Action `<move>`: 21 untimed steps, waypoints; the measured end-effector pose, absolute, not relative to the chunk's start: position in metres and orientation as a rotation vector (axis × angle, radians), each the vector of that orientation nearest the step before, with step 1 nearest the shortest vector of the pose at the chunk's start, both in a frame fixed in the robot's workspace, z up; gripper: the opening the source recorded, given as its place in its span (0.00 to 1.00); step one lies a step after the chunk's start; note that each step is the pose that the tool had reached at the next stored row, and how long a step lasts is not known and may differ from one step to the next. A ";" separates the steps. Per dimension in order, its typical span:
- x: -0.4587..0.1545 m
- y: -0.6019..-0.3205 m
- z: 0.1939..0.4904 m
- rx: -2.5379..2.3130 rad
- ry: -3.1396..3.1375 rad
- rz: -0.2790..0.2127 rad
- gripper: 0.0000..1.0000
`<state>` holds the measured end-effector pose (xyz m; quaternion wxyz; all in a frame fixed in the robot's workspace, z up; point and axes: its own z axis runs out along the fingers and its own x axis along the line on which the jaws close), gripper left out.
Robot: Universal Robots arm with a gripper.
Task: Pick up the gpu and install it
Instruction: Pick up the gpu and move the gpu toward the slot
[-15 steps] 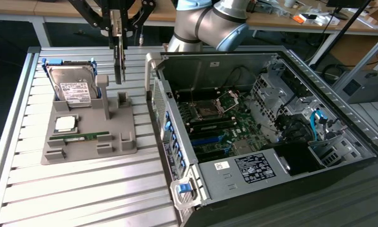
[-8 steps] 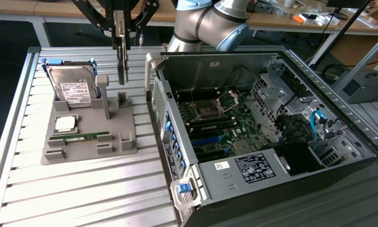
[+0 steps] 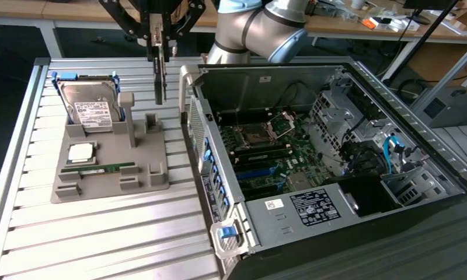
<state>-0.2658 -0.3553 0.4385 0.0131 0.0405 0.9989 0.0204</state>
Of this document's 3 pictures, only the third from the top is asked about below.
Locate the black slanted tripod pole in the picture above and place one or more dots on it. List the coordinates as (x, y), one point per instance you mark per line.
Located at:
(427, 33)

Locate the grey power supply unit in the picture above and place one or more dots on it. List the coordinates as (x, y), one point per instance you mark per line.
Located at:
(280, 227)

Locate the perforated metal drive cage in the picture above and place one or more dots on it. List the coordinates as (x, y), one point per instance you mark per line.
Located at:
(331, 116)

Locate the open socket cover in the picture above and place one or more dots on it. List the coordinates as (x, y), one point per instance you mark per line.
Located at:
(282, 124)

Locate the graphics card with metal bracket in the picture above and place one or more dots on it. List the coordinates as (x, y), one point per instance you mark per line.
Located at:
(160, 76)

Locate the CPU socket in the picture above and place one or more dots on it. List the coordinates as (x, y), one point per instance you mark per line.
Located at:
(255, 137)

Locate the black expansion slot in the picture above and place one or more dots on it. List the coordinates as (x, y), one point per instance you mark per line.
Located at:
(260, 189)

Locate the black monitor stand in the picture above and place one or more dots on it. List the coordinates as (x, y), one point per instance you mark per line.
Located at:
(418, 19)

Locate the blue case latch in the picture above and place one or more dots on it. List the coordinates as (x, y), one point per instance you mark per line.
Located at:
(225, 231)

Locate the wooden desk with grey legs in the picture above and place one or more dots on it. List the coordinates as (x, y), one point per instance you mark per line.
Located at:
(22, 14)

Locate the white cup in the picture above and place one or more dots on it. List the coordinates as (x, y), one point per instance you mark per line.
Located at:
(359, 3)

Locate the silver hard disk drive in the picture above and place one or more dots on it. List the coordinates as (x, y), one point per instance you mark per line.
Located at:
(93, 99)

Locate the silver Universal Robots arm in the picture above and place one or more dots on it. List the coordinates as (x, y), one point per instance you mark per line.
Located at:
(264, 26)

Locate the green RAM stick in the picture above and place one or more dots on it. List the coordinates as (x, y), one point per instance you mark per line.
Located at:
(108, 168)

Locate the metal disk bay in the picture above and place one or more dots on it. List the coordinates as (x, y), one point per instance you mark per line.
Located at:
(416, 186)

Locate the small orange box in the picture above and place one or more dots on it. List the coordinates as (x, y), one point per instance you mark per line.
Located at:
(368, 23)

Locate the flat white box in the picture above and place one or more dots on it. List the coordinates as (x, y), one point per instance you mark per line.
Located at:
(402, 26)

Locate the silver CPU chip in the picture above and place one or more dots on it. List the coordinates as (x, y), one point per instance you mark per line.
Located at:
(80, 153)

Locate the grey parts rack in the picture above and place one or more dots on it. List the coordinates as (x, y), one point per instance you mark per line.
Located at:
(112, 146)

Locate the green motherboard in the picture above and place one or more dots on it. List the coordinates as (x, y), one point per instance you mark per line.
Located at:
(311, 166)

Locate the cluttered wooden desk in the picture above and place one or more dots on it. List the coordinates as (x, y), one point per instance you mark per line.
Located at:
(350, 27)

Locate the black RAM slot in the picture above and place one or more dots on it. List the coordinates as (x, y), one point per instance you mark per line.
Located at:
(256, 149)

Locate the blue expansion slot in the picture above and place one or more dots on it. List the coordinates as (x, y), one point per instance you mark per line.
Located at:
(256, 172)

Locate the open black PC case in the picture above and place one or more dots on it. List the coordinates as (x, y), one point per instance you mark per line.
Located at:
(335, 251)

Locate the black labelled RAM stick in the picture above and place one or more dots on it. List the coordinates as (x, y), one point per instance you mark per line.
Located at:
(264, 157)

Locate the aluminium profile frame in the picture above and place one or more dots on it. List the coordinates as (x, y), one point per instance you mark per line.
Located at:
(464, 62)

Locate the grey computer tower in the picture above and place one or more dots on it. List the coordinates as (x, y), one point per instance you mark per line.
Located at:
(451, 108)

